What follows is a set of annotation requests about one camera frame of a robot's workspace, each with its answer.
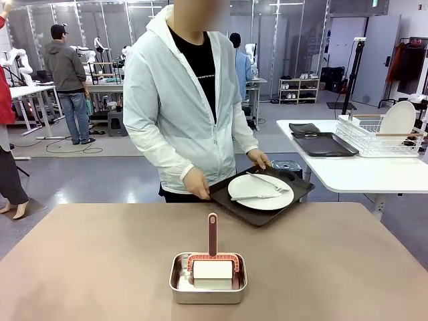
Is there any person's left hand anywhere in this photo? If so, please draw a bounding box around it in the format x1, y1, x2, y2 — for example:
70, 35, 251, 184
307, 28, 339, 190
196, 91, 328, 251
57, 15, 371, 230
247, 148, 272, 170

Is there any person's right hand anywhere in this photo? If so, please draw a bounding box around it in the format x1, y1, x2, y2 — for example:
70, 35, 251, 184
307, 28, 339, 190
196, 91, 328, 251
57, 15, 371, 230
183, 166, 212, 201

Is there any silver fork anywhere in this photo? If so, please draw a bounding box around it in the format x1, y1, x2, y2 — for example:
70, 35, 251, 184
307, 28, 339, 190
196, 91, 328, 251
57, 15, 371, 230
245, 171, 291, 193

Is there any white dinner plate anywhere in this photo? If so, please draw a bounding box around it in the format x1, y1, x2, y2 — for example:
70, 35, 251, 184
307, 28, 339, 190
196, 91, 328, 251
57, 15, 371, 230
380, 100, 417, 146
227, 173, 295, 211

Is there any silver table knife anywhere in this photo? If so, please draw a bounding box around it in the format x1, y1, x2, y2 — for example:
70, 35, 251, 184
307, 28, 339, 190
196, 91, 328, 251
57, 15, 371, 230
230, 192, 282, 202

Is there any dark brown serving tray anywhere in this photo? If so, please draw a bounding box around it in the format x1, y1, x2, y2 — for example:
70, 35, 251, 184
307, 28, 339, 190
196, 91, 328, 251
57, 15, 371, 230
291, 132, 360, 157
209, 165, 316, 228

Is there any pink handled lint roller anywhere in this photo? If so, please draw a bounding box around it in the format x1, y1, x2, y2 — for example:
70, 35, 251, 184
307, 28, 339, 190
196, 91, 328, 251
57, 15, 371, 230
186, 212, 243, 281

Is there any person's right forearm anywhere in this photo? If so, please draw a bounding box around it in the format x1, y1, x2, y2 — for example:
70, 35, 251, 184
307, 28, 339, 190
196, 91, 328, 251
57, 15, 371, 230
122, 113, 195, 184

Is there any person's left forearm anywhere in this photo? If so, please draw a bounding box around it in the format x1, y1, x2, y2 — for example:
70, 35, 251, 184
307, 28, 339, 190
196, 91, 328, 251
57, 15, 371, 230
232, 106, 260, 156

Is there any grey plastic stool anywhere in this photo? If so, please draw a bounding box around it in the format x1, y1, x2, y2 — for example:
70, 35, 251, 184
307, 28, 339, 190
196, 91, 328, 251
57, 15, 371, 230
270, 159, 304, 180

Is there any dark grey folded cloth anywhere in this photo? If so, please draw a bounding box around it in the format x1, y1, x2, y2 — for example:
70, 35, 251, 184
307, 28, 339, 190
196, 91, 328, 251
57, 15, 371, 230
288, 122, 321, 135

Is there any wooden shoe rack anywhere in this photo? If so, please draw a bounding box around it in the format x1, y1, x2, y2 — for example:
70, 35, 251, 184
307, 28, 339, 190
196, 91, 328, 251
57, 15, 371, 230
278, 78, 321, 105

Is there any person in light blue jacket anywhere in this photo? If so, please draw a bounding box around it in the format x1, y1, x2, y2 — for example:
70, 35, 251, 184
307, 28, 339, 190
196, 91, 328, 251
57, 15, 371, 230
229, 32, 254, 102

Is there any person in white jacket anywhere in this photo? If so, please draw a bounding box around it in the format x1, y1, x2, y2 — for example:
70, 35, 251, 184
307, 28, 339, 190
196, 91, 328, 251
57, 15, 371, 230
122, 0, 260, 204

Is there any dark grey step stool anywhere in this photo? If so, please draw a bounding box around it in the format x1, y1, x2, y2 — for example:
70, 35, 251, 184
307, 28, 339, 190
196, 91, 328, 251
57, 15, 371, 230
106, 110, 129, 138

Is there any black equipment case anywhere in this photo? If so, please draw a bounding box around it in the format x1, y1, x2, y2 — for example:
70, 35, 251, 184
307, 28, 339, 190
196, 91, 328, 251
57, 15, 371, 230
320, 66, 347, 94

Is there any white side table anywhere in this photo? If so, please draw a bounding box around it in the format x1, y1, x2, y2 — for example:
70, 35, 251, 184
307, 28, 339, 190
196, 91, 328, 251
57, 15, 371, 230
276, 118, 428, 221

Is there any rectangular steel container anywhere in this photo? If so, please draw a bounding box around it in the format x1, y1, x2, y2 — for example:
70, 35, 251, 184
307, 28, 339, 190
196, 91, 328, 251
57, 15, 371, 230
169, 252, 249, 305

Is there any grey door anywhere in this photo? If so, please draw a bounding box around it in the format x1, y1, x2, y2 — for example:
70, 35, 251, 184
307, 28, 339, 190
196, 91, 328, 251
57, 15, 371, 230
351, 15, 402, 108

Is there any orange red hanging garment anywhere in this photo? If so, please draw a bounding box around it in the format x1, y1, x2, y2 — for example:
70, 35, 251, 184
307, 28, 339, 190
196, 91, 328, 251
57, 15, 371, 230
386, 42, 406, 84

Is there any black hanging garment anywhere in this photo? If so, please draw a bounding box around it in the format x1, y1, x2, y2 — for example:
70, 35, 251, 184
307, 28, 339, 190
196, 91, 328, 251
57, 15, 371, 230
397, 43, 428, 95

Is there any man in grey hoodie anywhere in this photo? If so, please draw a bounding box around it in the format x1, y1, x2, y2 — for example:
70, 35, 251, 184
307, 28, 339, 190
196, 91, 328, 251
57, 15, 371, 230
43, 23, 97, 146

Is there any white desk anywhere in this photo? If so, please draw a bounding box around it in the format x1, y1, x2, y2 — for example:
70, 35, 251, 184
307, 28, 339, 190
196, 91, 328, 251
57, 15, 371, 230
9, 85, 66, 140

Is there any mannequin in red top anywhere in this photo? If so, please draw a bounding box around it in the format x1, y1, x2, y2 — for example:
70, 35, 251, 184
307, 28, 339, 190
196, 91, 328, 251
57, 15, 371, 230
0, 3, 30, 221

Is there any white wire dish rack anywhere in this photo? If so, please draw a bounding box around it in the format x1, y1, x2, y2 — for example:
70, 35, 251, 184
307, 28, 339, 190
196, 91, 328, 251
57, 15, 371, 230
336, 113, 428, 158

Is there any black camera stand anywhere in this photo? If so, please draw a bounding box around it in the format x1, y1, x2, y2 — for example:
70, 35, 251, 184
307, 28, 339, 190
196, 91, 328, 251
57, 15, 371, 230
340, 37, 368, 115

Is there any grey mannequin base plate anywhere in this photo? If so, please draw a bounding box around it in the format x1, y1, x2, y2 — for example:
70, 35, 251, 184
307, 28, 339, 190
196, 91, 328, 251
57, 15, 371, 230
0, 196, 48, 221

